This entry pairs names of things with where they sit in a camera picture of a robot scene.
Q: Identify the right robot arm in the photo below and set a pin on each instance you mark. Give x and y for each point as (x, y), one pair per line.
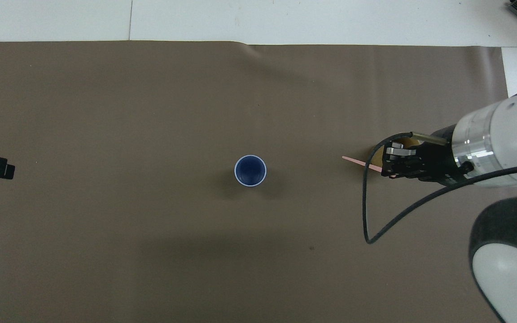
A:
(510, 130)

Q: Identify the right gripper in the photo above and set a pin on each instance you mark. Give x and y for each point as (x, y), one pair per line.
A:
(442, 161)

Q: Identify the blue cup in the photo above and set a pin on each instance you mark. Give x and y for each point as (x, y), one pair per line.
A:
(250, 170)

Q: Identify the yellow cup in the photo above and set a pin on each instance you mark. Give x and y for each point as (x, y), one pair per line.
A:
(376, 158)

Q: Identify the pink chopstick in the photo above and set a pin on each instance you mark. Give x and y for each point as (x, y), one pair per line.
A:
(357, 161)

